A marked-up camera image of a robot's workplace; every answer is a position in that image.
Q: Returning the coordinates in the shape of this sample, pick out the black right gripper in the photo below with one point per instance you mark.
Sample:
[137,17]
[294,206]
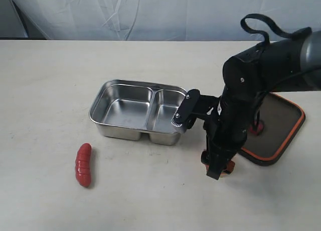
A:
[226,121]

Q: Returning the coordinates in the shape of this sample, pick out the dark transparent box lid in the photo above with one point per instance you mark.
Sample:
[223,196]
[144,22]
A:
[280,120]

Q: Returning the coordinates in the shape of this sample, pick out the red toy sausage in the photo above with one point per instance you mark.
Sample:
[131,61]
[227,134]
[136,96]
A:
[82,165]

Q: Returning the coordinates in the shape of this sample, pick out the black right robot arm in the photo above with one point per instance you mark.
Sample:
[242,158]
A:
[292,64]

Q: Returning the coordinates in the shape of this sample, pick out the stainless steel lunch box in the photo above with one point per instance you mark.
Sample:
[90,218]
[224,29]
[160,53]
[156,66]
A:
[127,109]

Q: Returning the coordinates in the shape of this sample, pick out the white backdrop cloth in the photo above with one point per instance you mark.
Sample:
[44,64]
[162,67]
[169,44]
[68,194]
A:
[162,20]

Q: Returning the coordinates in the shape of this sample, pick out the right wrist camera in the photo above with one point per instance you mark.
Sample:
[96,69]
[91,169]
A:
[184,117]

